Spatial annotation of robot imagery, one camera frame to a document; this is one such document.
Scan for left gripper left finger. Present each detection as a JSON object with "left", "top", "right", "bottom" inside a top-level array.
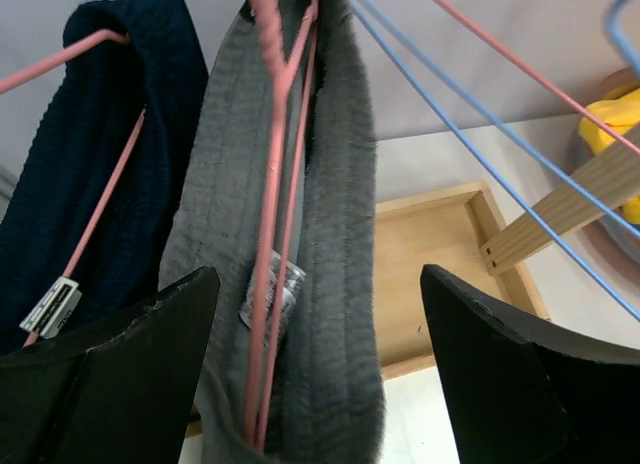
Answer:
[{"left": 1, "top": 267, "right": 220, "bottom": 463}]

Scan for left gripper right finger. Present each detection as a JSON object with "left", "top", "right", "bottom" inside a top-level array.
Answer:
[{"left": 420, "top": 264, "right": 639, "bottom": 463}]

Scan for grey shorts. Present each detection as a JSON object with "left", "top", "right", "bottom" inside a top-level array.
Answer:
[{"left": 159, "top": 0, "right": 385, "bottom": 463}]

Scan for yellow shorts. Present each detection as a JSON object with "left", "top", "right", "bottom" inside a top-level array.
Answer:
[{"left": 577, "top": 81, "right": 640, "bottom": 225}]

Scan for pink hanger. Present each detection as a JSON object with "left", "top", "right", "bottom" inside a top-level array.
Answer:
[
  {"left": 243, "top": 0, "right": 319, "bottom": 452},
  {"left": 431, "top": 0, "right": 639, "bottom": 154},
  {"left": 1, "top": 29, "right": 142, "bottom": 353}
]

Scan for blue hanger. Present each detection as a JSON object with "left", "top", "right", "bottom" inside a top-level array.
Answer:
[
  {"left": 349, "top": 0, "right": 639, "bottom": 332},
  {"left": 603, "top": 0, "right": 639, "bottom": 76}
]

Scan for navy blue shorts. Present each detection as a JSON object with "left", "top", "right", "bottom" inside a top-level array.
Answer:
[{"left": 1, "top": 0, "right": 207, "bottom": 353}]

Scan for wooden clothes rack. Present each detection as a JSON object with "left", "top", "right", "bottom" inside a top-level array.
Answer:
[{"left": 373, "top": 138, "right": 640, "bottom": 383}]

